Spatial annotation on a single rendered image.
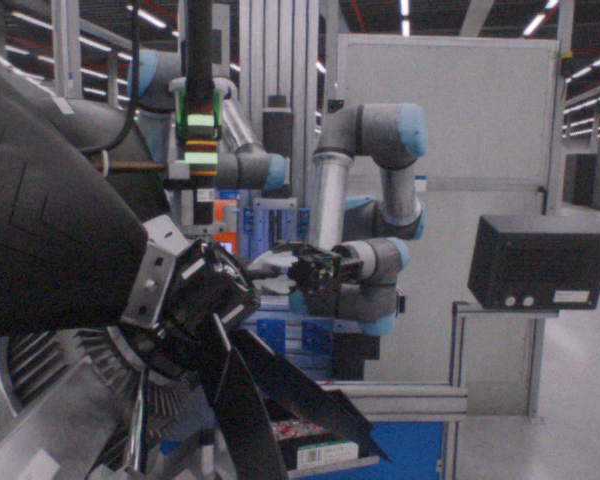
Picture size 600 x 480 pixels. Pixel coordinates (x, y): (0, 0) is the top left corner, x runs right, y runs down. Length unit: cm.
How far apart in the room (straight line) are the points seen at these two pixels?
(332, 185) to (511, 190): 181
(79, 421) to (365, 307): 62
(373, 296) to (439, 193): 169
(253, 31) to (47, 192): 131
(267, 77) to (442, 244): 141
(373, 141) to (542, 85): 184
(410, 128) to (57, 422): 85
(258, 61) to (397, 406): 111
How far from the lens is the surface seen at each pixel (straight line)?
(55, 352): 61
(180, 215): 70
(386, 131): 110
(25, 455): 47
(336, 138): 111
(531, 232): 115
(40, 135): 48
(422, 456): 131
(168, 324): 62
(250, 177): 100
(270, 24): 170
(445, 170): 265
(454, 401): 125
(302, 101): 165
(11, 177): 45
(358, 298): 101
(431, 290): 271
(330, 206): 106
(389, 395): 121
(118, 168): 67
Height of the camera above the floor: 136
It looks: 8 degrees down
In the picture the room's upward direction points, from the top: 1 degrees clockwise
